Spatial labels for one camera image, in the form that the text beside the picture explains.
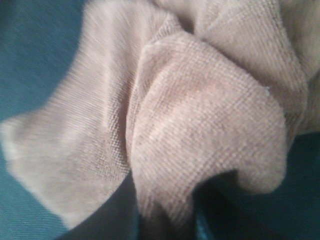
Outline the brown towel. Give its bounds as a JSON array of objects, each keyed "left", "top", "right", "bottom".
[{"left": 0, "top": 0, "right": 320, "bottom": 240}]

